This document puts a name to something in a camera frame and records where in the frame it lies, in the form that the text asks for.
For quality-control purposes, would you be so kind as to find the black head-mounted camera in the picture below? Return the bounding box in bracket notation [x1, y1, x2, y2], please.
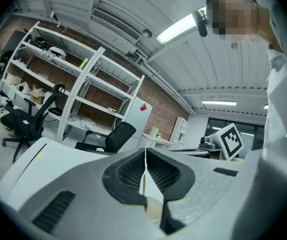
[192, 8, 209, 38]

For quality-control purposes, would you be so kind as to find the white cabinet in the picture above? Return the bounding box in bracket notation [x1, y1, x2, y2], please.
[122, 95, 154, 150]

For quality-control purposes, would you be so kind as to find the black low-back office chair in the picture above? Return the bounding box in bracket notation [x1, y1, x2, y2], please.
[74, 121, 137, 155]

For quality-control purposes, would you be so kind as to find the white metal shelving unit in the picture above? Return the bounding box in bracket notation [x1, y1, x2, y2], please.
[0, 21, 146, 145]

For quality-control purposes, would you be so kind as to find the flat black box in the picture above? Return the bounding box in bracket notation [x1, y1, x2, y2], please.
[48, 107, 63, 117]

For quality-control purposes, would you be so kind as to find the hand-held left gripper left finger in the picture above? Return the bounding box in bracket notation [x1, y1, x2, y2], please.
[18, 148, 165, 240]

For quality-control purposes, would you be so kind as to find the white cubby shelf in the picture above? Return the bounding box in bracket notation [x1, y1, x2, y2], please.
[174, 116, 189, 145]

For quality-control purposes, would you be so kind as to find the dark framed window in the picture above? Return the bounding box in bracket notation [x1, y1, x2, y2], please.
[205, 117, 266, 152]

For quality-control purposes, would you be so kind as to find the small white desk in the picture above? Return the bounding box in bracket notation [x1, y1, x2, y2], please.
[140, 132, 173, 150]

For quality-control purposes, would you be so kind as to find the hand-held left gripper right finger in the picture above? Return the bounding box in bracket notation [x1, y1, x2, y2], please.
[146, 147, 245, 236]

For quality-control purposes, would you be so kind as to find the ceiling air vent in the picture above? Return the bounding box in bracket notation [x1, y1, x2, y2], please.
[90, 7, 143, 44]

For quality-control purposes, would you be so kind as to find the person's white shirt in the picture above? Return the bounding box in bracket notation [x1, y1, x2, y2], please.
[233, 2, 287, 237]

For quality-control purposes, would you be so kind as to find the cardboard box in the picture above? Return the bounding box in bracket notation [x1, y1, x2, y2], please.
[29, 84, 46, 105]

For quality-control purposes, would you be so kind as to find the long ceiling light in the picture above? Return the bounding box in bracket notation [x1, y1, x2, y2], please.
[155, 6, 207, 46]
[201, 99, 238, 107]

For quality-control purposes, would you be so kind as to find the person's head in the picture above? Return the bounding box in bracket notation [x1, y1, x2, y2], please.
[205, 0, 283, 54]

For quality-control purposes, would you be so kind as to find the black office chair with headrest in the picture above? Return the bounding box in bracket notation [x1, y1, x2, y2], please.
[0, 83, 67, 164]

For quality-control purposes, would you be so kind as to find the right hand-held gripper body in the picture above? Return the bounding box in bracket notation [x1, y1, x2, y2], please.
[198, 123, 245, 161]

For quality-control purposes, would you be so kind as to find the white round device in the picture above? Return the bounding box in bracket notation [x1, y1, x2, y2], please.
[48, 46, 67, 59]

